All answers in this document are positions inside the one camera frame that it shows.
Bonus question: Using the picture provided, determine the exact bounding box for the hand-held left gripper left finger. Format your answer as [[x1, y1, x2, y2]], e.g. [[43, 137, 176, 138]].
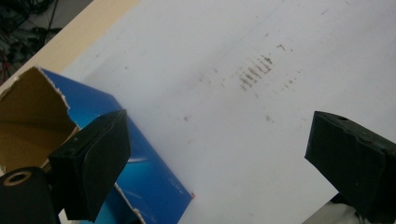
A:
[[48, 108, 132, 224]]

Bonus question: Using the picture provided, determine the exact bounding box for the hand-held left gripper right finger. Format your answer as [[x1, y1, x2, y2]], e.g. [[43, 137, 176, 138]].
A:
[[304, 110, 396, 224]]

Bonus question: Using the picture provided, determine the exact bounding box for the blue cardboard box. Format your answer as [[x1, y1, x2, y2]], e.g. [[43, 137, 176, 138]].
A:
[[0, 65, 196, 224]]

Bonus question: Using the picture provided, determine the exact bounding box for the white table mat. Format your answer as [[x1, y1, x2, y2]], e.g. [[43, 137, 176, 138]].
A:
[[59, 0, 396, 224]]

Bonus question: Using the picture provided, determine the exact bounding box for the tangle of black floor cables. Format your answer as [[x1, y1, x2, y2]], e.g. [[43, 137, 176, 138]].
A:
[[0, 0, 64, 86]]

